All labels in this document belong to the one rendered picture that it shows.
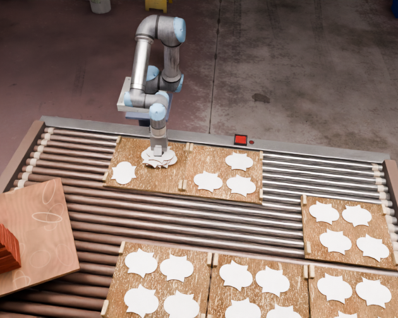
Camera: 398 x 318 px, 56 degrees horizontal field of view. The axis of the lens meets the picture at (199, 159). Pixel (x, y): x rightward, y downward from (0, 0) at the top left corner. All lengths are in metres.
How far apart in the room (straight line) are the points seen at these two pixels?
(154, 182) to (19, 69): 2.97
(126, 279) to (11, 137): 2.40
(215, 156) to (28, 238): 1.01
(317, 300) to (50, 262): 1.11
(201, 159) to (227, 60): 2.60
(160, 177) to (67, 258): 0.63
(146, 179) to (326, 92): 2.77
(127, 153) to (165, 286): 0.79
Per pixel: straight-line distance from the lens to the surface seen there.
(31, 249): 1.73
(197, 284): 1.66
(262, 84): 4.20
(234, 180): 1.95
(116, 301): 1.66
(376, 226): 2.02
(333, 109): 4.10
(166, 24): 1.97
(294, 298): 1.70
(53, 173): 2.12
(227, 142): 2.18
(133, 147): 2.12
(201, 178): 1.95
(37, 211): 1.83
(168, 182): 1.94
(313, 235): 1.87
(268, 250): 1.79
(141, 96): 1.89
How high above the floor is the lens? 2.47
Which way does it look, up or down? 48 degrees down
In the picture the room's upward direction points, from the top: 3 degrees clockwise
